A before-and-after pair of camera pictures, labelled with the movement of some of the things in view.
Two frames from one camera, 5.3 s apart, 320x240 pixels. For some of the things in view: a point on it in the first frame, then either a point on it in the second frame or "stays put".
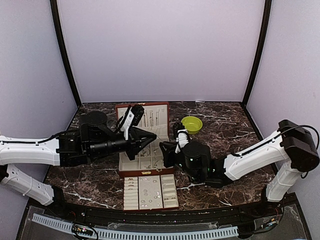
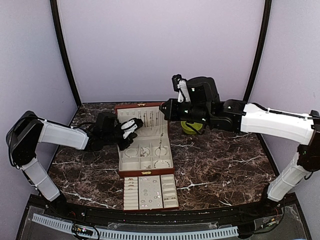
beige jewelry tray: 150,192 stays put
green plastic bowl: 192,124 stays put
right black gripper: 170,146 to 170,114
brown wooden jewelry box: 148,162 stays put
